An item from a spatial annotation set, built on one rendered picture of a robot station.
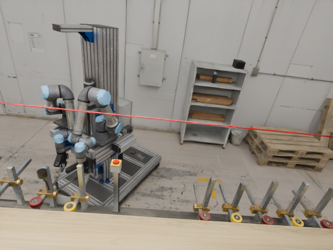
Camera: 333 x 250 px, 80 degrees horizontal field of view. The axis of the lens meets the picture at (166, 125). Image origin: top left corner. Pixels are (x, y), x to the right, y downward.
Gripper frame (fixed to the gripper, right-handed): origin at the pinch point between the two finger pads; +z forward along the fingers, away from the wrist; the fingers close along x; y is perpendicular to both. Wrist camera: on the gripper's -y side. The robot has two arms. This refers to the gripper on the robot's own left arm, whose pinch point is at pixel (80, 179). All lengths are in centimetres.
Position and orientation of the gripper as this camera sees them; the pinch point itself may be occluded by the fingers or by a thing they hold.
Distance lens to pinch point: 186.3
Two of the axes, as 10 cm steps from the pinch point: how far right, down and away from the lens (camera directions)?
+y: 9.3, -0.7, 3.7
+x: -3.6, -4.9, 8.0
